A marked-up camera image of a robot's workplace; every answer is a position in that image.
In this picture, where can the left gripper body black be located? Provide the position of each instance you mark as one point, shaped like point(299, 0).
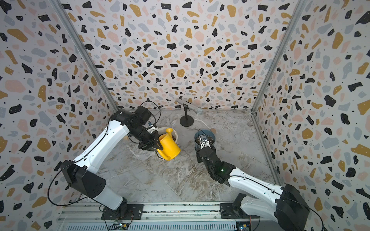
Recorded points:
point(148, 140)

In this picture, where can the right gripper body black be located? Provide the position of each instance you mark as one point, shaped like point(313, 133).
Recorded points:
point(199, 158)

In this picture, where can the yellow plastic watering can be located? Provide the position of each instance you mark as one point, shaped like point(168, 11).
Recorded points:
point(169, 145)

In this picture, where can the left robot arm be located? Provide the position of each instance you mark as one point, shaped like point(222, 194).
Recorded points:
point(80, 173)

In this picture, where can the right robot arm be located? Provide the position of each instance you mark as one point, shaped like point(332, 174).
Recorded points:
point(282, 204)

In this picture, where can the succulent in blue pot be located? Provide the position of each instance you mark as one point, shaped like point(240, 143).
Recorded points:
point(210, 138)

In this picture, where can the white plant pot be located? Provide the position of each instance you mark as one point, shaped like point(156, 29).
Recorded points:
point(170, 132)

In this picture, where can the blue-grey plant pot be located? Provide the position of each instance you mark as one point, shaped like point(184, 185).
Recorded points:
point(206, 132)

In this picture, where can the black microphone stand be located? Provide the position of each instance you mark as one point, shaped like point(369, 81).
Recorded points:
point(186, 120)

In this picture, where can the grey microphone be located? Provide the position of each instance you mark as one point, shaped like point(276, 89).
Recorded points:
point(190, 106)

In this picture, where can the right green circuit board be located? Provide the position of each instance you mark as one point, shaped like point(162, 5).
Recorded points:
point(243, 226)

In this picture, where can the green circuit board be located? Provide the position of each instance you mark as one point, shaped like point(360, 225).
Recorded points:
point(118, 226)
point(243, 226)

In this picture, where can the left green circuit board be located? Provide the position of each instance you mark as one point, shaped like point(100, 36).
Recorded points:
point(118, 226)

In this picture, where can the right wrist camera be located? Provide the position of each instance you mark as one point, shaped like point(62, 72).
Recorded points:
point(204, 142)

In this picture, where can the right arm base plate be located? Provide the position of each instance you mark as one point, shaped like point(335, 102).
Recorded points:
point(229, 211)

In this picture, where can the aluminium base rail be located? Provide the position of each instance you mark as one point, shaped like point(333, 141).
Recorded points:
point(172, 216)

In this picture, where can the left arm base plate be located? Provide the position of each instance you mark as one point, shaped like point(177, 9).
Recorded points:
point(127, 211)

